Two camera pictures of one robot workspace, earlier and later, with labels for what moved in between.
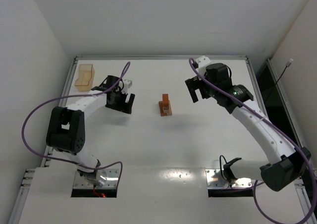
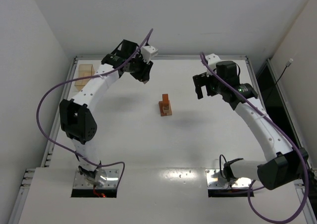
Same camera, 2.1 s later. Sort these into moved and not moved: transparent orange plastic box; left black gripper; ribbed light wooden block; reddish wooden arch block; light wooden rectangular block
Moved: left black gripper
Not moved: ribbed light wooden block; transparent orange plastic box; reddish wooden arch block; light wooden rectangular block
